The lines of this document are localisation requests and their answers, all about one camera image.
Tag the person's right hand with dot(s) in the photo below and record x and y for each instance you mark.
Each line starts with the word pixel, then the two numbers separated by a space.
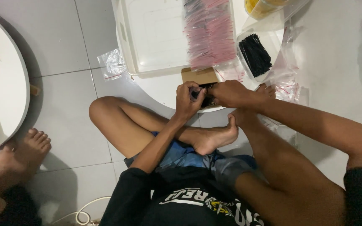
pixel 234 94

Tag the person's left hand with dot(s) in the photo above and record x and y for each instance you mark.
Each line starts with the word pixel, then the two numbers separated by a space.
pixel 184 102

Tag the person's right fingers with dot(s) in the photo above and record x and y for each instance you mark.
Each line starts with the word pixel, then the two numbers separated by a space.
pixel 215 92

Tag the heap of small black pins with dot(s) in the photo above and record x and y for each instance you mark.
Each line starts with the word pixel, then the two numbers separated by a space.
pixel 208 101

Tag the brown cardboard box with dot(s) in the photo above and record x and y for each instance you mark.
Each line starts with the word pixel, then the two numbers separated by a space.
pixel 200 76

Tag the bundle of black sticks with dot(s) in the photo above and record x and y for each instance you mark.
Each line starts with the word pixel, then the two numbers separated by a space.
pixel 255 56

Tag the stack of red-striped clear bags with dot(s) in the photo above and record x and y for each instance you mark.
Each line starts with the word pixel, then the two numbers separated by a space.
pixel 211 34

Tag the blue patterned shorts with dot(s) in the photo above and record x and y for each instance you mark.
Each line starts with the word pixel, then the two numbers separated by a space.
pixel 184 157

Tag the heap of loose clear bags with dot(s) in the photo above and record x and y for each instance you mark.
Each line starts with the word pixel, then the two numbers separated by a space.
pixel 286 84

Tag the white plastic storage tray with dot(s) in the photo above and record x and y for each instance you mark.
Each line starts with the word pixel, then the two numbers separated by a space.
pixel 151 34

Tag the person's left leg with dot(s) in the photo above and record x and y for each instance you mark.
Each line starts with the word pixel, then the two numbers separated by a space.
pixel 127 125

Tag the person's right leg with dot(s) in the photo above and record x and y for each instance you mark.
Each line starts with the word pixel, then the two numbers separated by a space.
pixel 281 163

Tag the yellow jar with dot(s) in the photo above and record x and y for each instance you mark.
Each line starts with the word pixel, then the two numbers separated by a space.
pixel 262 6

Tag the crumpled clear plastic bag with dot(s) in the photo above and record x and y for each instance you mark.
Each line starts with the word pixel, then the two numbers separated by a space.
pixel 112 64

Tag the large clear plastic bag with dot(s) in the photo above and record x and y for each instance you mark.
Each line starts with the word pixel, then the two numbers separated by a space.
pixel 294 12

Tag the black printed shirt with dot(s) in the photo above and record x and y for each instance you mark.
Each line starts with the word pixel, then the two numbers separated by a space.
pixel 174 201

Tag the small wooden block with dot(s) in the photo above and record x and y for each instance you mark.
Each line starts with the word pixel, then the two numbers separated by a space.
pixel 35 90

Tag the round white table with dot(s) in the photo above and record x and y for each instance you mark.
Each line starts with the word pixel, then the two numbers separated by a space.
pixel 3 91

